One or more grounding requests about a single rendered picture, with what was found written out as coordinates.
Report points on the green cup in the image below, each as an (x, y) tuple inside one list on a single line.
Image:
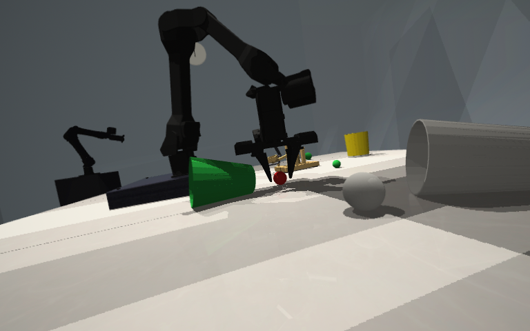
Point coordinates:
[(211, 181)]

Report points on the yellow cylinder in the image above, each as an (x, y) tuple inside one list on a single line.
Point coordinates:
[(357, 144)]

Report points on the dark red ball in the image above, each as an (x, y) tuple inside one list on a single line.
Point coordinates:
[(280, 178)]

